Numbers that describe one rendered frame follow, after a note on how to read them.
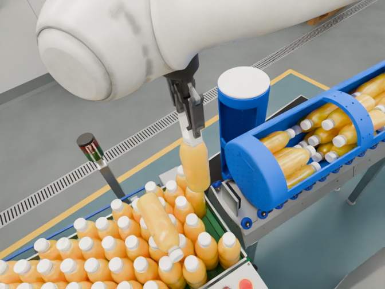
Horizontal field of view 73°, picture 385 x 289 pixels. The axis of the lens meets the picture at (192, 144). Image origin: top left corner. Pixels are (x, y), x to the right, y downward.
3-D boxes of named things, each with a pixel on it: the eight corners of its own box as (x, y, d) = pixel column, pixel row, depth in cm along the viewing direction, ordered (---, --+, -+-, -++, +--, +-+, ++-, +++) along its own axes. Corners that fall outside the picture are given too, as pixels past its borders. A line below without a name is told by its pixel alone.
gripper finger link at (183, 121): (179, 116, 59) (177, 113, 59) (183, 136, 64) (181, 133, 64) (190, 110, 59) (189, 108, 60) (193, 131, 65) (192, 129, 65)
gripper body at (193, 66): (206, 51, 43) (210, 95, 50) (184, 32, 48) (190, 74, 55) (166, 68, 42) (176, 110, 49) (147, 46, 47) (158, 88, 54)
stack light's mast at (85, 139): (111, 166, 103) (95, 140, 91) (96, 173, 102) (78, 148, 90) (106, 156, 107) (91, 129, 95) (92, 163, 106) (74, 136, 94)
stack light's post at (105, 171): (162, 254, 187) (107, 166, 104) (157, 257, 186) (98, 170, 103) (160, 249, 189) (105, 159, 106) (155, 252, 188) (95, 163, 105)
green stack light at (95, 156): (105, 157, 99) (101, 149, 95) (89, 164, 97) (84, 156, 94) (101, 146, 103) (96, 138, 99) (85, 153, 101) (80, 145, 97)
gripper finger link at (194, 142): (198, 120, 57) (200, 121, 56) (201, 140, 62) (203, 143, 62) (186, 125, 56) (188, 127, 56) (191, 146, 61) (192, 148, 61)
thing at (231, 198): (241, 214, 102) (242, 199, 93) (236, 217, 102) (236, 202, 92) (227, 195, 108) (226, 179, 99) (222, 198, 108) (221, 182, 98)
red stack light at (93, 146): (101, 148, 95) (96, 141, 92) (83, 156, 94) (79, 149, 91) (96, 138, 99) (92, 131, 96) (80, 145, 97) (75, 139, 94)
